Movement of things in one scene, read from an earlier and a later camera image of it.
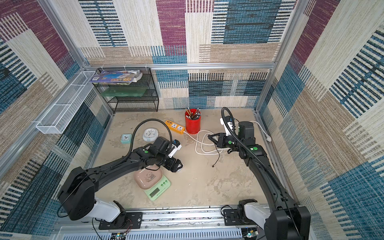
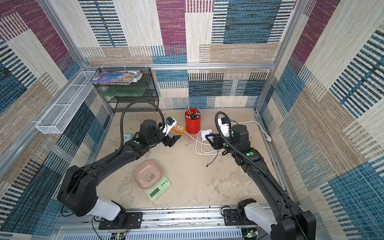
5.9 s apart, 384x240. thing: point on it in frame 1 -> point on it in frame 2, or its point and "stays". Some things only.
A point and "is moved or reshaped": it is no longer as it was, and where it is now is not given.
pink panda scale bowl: (145, 179) stays
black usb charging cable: (219, 156) is moved or reshaped
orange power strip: (175, 127) stays
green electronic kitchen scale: (155, 192) stays
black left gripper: (172, 167) -> (171, 143)
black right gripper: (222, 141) stays
